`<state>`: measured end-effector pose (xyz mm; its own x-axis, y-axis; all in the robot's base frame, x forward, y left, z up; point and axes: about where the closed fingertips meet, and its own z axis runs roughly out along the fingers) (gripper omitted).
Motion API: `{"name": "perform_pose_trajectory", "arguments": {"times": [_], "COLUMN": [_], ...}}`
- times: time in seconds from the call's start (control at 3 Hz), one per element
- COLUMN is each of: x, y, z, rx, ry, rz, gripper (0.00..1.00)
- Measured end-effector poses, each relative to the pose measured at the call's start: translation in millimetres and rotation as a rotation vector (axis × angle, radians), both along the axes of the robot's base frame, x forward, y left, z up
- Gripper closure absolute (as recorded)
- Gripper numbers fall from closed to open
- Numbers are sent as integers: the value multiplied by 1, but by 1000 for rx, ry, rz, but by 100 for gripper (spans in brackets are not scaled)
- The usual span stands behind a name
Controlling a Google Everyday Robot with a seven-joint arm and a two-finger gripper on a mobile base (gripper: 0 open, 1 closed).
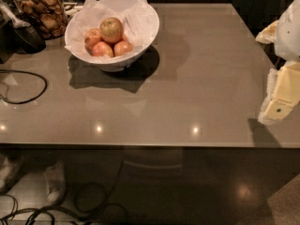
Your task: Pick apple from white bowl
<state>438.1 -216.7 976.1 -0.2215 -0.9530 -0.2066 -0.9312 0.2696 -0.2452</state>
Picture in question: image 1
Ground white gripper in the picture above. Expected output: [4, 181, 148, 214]
[255, 0, 300, 126]

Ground green-red apple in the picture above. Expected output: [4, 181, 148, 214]
[100, 17, 124, 43]

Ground white bowl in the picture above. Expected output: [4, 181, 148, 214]
[65, 0, 159, 72]

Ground front right red apple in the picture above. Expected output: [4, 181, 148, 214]
[113, 40, 133, 56]

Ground red apple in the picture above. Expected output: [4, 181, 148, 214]
[84, 28, 101, 51]
[92, 41, 113, 58]
[113, 40, 133, 56]

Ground front left red apple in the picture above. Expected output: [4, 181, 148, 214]
[92, 41, 113, 58]

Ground white paper liner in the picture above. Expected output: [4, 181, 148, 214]
[65, 0, 159, 67]

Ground glass jar of snacks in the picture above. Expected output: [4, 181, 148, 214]
[13, 0, 68, 39]

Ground white sneaker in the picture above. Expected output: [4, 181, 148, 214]
[44, 160, 66, 204]

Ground black appliance with white handle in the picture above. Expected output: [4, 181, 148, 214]
[0, 1, 46, 54]

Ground black cable on table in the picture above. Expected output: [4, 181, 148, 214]
[0, 68, 49, 105]

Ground black floor cables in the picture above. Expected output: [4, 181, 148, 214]
[0, 159, 128, 225]

